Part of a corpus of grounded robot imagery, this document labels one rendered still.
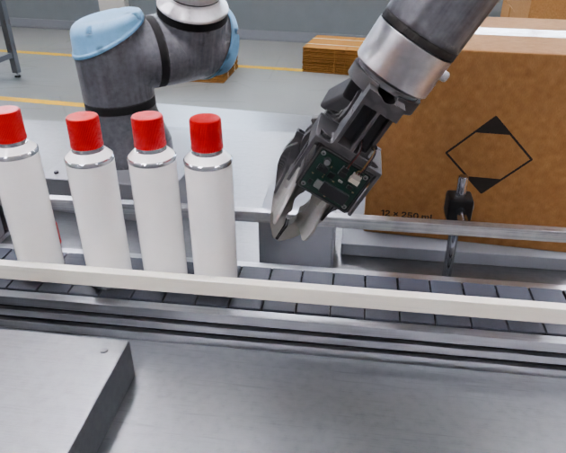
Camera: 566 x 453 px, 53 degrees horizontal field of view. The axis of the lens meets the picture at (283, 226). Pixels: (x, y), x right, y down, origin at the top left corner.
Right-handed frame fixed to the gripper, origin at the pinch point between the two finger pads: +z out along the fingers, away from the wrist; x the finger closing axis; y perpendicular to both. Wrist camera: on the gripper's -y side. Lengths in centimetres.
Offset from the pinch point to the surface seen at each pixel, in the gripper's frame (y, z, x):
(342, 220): -3.1, -2.8, 5.9
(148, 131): 1.4, -2.7, -17.3
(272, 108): -329, 109, 4
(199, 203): 2.3, 1.3, -9.2
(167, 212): 1.8, 4.7, -11.8
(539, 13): -295, -31, 102
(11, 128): 1.4, 5.3, -30.2
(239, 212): -3.1, 3.0, -4.7
